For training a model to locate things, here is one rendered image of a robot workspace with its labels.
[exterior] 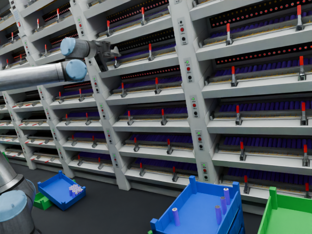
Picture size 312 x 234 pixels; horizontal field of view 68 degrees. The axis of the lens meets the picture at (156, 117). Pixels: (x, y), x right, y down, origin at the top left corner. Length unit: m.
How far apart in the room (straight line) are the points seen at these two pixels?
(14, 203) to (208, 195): 0.82
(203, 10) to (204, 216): 0.86
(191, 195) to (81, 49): 0.88
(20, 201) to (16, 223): 0.09
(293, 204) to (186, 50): 0.78
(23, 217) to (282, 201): 1.04
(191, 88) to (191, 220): 0.63
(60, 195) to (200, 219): 1.31
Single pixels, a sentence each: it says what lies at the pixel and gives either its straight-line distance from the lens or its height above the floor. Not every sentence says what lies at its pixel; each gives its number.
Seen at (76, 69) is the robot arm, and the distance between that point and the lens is 1.11.
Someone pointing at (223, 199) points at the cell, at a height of 0.39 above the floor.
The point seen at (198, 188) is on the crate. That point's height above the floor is 0.34.
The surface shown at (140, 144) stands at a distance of 1.62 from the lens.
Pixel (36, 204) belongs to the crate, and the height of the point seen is 0.03.
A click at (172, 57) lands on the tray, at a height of 0.89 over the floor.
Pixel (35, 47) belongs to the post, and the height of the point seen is 1.18.
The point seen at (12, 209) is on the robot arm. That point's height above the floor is 0.41.
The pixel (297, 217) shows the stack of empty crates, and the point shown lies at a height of 0.32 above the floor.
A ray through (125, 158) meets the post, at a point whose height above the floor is 0.24.
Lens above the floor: 0.89
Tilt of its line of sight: 14 degrees down
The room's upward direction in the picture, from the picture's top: 12 degrees counter-clockwise
